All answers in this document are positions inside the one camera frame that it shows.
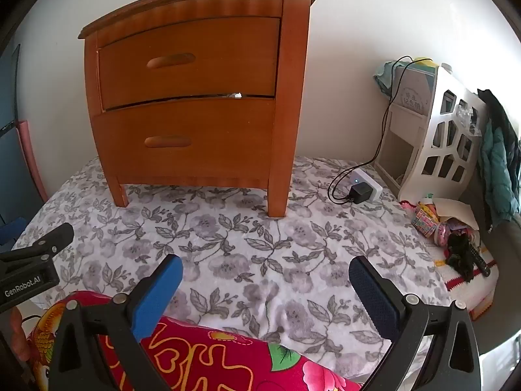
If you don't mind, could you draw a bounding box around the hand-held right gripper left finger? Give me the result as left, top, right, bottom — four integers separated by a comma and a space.
48, 253, 184, 391

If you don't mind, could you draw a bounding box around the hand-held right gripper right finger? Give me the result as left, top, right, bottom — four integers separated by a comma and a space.
349, 255, 482, 391

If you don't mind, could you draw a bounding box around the pale cardboard box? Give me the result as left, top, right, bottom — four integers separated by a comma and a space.
393, 63, 436, 119

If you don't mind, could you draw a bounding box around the white power strip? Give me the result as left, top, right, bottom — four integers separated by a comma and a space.
341, 170, 384, 202

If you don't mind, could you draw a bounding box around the grey floral blanket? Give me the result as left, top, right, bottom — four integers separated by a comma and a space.
12, 155, 452, 387

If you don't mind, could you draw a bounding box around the black remote control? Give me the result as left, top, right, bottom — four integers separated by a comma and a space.
468, 244, 493, 275

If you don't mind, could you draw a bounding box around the teal jacket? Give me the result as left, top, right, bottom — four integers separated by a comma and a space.
477, 88, 521, 231

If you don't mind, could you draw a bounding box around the white lattice rack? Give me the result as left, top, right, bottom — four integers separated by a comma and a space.
373, 64, 481, 202

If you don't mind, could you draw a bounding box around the red floral quilt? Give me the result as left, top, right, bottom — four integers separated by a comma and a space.
26, 291, 363, 391

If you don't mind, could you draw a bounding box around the wooden nightstand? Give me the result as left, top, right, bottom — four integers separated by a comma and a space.
78, 0, 317, 218

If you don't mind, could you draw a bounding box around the white paper sheet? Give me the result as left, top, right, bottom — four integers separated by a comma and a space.
431, 197, 481, 233

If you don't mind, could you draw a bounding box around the plain wooden drawer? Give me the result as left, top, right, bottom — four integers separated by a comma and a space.
97, 17, 282, 110

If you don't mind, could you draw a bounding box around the black charger cable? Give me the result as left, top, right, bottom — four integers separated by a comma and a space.
329, 56, 414, 205

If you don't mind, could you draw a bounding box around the clear plastic wrap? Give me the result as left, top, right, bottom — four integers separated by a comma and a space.
456, 102, 483, 135

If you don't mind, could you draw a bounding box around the pink plastic bag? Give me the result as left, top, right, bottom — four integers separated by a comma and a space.
435, 222, 452, 247

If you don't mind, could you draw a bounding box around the black fuzzy toy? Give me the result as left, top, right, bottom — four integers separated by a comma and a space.
445, 230, 481, 282

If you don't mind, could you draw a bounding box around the dark blue panel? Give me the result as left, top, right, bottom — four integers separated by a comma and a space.
0, 45, 41, 229

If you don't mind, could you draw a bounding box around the colourful cube toy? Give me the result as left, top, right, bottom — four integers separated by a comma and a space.
411, 206, 438, 237

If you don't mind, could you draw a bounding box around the wooden drawer with dent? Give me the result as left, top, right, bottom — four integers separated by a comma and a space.
93, 97, 277, 178

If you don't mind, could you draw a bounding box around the green cloth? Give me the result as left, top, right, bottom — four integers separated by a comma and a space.
374, 61, 412, 94

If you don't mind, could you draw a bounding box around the person's left hand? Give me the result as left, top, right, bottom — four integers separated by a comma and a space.
11, 306, 28, 361

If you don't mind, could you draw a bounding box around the pink foam tube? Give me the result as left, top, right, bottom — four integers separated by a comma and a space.
16, 121, 49, 202

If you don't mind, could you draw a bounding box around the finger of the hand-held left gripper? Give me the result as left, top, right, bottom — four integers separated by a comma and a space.
0, 223, 75, 267

